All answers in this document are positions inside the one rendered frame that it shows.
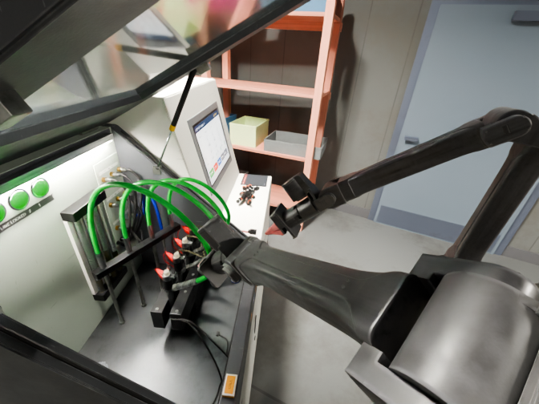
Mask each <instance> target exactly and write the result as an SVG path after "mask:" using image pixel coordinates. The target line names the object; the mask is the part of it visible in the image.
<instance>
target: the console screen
mask: <svg viewBox="0 0 539 404"><path fill-rule="evenodd" d="M187 123H188V127H189V130H190V132H191V135H192V140H193V142H194V145H195V148H196V150H197V154H198V157H199V160H200V162H201V166H202V169H203V172H204V174H205V179H206V181H207V185H208V186H210V187H211V188H213V189H214V190H216V188H217V186H218V184H219V183H220V181H221V179H222V177H223V175H224V174H225V172H226V170H227V168H228V166H229V165H230V163H231V161H232V157H231V154H230V151H229V145H228V142H227V139H226V136H225V130H224V127H223V124H222V121H221V115H220V112H219V109H218V106H217V101H216V102H214V103H212V104H211V105H209V106H208V107H206V108H205V109H204V110H202V111H200V112H199V113H197V114H196V115H194V116H193V117H192V118H190V119H188V120H187Z"/></svg>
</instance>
